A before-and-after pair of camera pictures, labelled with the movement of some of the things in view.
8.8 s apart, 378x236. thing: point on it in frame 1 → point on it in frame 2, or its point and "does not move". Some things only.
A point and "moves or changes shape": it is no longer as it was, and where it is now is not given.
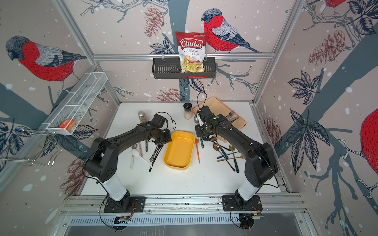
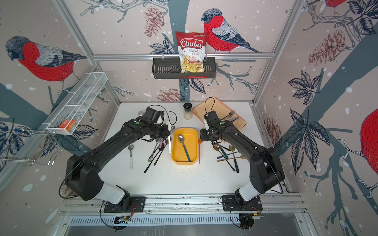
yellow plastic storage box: [178, 154] moves or changes shape
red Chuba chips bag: [192, 50] does not move
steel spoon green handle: [197, 122] → [181, 139]
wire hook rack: [53, 136] does not move
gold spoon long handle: [241, 157] does not move
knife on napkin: [232, 119] does not move
